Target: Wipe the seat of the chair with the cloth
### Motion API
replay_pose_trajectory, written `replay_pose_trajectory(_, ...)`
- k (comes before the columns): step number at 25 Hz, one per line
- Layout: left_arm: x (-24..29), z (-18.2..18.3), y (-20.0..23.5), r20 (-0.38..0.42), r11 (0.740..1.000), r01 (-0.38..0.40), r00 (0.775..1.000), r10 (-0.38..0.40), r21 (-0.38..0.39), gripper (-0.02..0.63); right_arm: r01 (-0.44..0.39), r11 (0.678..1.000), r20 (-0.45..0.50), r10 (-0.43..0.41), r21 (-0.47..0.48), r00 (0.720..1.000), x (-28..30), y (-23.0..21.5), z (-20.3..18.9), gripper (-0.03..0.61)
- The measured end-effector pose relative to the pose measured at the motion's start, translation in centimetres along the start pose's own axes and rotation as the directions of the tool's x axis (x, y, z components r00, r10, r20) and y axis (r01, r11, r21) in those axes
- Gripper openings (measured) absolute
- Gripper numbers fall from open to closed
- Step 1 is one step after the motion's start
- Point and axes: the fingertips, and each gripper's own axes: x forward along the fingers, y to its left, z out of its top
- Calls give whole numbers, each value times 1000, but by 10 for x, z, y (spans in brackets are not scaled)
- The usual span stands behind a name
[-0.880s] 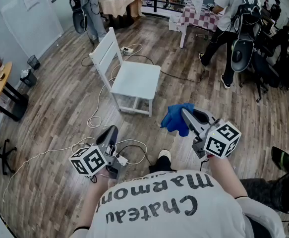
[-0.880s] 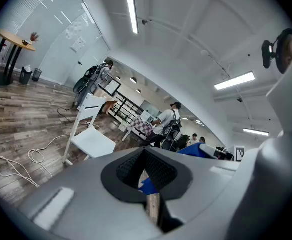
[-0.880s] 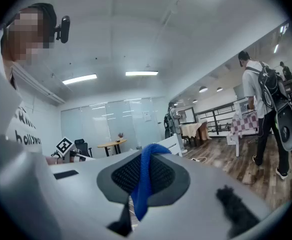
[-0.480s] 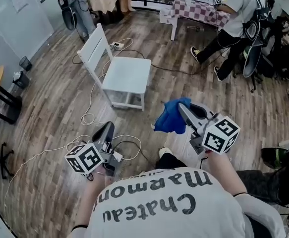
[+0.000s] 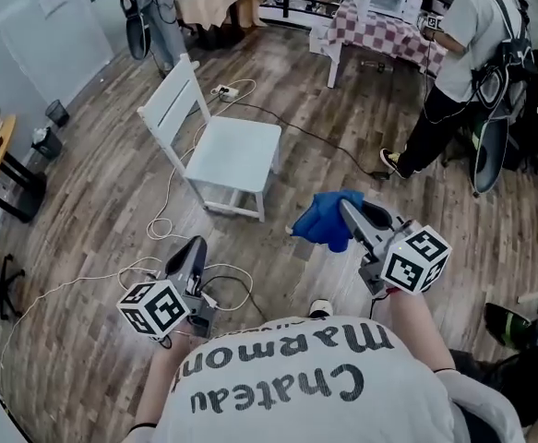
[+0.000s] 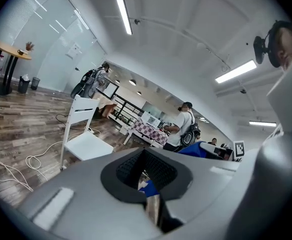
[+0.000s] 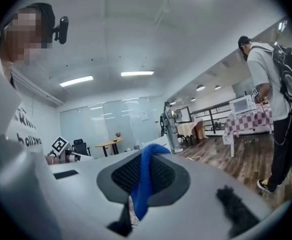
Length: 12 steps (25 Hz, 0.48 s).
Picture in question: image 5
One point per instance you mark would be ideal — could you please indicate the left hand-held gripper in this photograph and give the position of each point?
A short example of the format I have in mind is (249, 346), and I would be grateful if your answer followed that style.
(158, 309)

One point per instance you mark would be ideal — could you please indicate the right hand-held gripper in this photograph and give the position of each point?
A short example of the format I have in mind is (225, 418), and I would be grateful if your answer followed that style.
(414, 261)

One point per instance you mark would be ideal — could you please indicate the blue wiping cloth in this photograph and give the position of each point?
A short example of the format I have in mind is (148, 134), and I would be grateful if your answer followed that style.
(319, 219)

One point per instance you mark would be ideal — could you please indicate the white wooden chair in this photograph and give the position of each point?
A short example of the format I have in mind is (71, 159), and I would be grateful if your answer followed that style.
(236, 150)

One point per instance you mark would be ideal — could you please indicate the person's left forearm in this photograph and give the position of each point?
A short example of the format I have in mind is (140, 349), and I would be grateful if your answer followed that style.
(158, 376)

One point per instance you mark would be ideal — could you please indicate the person's right forearm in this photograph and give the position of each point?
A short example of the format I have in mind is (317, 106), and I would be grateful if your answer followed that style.
(416, 326)

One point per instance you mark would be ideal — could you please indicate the person's white shoe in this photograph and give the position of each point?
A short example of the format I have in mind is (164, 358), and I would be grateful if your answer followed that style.
(320, 307)

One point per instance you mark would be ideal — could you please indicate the white table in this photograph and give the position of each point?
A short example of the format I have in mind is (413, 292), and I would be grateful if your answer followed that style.
(333, 67)

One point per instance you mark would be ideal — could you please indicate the person's white printed t-shirt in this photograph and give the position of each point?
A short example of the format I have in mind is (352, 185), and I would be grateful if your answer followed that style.
(296, 386)

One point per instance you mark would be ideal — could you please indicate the black green-striped bag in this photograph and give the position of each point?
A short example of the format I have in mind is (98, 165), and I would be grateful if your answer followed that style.
(504, 323)

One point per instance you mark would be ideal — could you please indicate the black bin with white trash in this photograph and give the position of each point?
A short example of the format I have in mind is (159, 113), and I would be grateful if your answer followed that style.
(47, 146)

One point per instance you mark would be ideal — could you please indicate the pink checkered tablecloth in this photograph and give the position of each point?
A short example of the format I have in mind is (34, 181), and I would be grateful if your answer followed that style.
(379, 35)

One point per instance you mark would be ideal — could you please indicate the black mesh waste bin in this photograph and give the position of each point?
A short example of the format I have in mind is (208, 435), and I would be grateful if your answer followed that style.
(57, 113)

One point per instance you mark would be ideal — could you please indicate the white door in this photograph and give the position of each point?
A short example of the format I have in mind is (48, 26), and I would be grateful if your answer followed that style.
(75, 49)

